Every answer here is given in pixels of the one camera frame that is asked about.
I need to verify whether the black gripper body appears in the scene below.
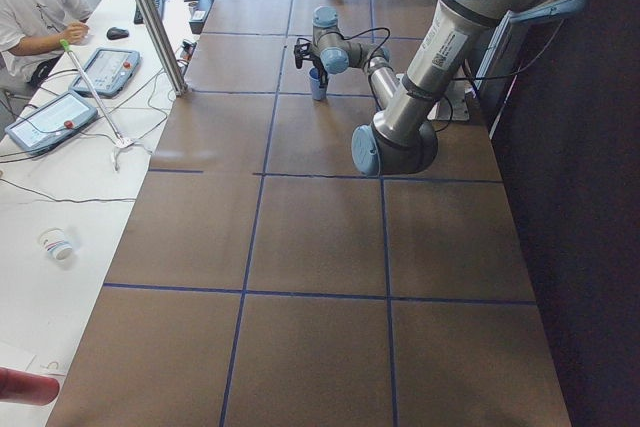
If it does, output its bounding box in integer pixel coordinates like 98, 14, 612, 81
307, 44, 326, 75

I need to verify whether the blue ribbed plastic cup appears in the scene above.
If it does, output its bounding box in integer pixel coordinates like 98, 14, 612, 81
308, 67, 327, 101

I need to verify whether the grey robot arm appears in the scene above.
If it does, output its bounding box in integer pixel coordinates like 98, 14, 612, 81
294, 0, 586, 176

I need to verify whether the white paper cup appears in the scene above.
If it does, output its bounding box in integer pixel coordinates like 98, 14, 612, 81
38, 228, 73, 261

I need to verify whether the white mounting pillar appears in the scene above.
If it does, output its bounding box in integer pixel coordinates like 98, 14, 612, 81
395, 73, 470, 122

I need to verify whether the black computer mouse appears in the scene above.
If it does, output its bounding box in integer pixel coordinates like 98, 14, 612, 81
106, 27, 130, 40

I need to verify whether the far teach pendant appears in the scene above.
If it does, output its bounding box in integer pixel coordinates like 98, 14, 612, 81
83, 48, 141, 99

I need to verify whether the teach pendant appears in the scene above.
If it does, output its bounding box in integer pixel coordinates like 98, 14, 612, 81
83, 48, 141, 99
5, 91, 98, 156

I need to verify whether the green tipped metal rod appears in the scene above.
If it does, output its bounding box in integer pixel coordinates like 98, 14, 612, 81
59, 39, 134, 149

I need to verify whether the near teach pendant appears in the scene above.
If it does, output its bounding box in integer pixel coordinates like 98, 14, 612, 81
5, 91, 98, 156

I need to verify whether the seated person white shirt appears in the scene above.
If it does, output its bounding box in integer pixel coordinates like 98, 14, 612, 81
1, 0, 92, 88

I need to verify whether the red cylinder object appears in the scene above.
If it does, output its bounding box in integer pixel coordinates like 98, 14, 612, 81
0, 367, 60, 406

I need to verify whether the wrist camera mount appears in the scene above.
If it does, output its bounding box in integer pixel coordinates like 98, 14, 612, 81
293, 37, 314, 70

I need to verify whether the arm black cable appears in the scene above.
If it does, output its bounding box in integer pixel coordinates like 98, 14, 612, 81
339, 26, 531, 133

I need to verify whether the aluminium frame post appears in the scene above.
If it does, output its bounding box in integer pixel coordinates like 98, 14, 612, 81
135, 0, 187, 97

